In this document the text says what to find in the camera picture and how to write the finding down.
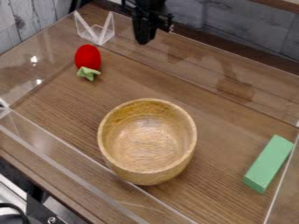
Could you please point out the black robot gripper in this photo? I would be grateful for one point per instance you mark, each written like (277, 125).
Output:
(149, 16)

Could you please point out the red plush fruit green leaf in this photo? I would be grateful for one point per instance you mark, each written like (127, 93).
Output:
(88, 61)

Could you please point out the wooden bowl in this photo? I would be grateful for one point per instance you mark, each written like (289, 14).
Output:
(147, 139)

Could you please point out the clear acrylic corner bracket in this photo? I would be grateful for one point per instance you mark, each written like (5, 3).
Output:
(96, 34)

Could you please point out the clear acrylic enclosure wall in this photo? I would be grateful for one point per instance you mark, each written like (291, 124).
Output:
(240, 101)

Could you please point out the green foam block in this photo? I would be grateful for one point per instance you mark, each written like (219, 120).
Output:
(267, 164)

